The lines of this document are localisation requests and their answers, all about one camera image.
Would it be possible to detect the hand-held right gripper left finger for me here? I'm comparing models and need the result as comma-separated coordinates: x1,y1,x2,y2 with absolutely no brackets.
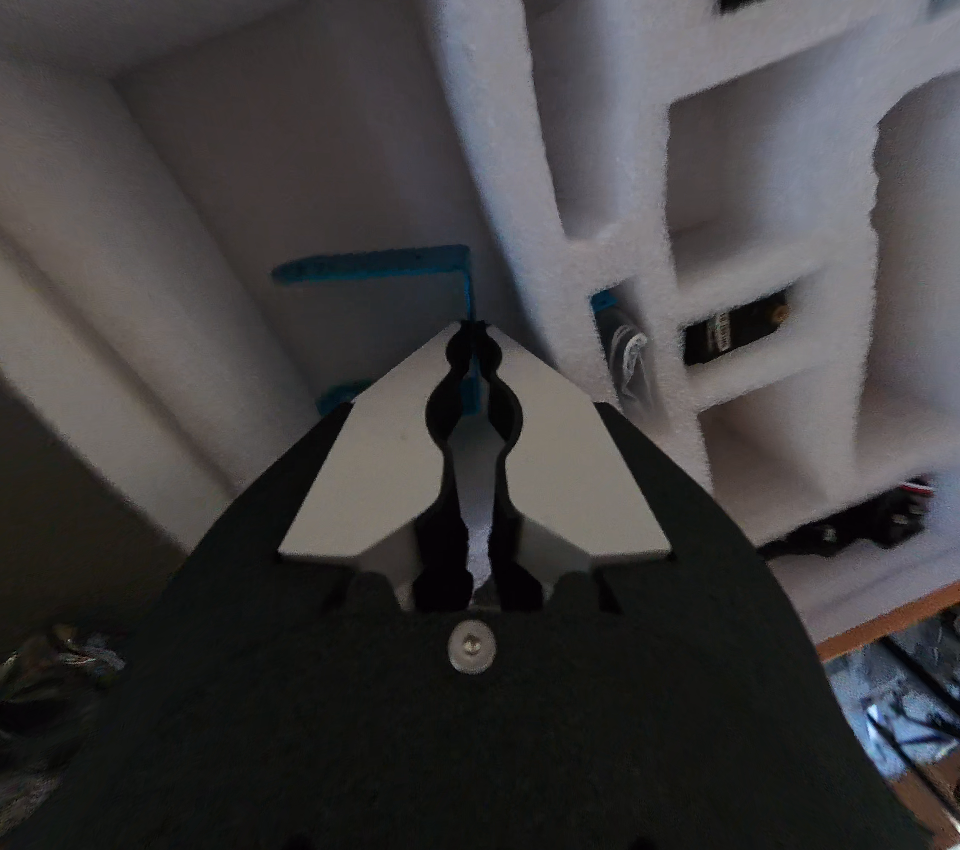
277,322,475,613

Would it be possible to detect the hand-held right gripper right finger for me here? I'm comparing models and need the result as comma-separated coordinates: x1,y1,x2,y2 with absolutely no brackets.
479,323,674,613

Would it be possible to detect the blue metal bracket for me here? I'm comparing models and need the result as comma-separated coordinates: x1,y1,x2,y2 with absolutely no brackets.
271,244,483,417

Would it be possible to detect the white and orange cardboard box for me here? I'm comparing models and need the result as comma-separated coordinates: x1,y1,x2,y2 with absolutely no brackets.
0,0,960,663

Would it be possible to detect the silver foil bag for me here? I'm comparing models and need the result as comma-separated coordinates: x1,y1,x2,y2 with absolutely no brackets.
0,623,126,717

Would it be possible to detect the white foam insert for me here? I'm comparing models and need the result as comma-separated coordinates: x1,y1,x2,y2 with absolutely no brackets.
0,0,960,631

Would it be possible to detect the small metal part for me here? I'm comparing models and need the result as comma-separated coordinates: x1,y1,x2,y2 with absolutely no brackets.
591,289,651,410

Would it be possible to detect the small black servo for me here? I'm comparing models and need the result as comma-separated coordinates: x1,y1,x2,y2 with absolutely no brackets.
682,289,793,368

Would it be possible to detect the black part with wires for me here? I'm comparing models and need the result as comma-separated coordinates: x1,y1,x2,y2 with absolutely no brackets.
757,478,939,563

